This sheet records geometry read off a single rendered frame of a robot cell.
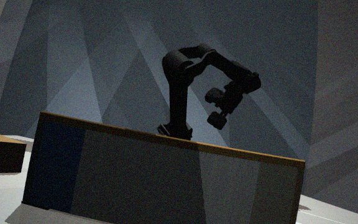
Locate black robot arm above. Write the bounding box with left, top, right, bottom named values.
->
left=157, top=43, right=261, bottom=141

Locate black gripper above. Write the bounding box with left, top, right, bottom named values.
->
left=207, top=94, right=243, bottom=130

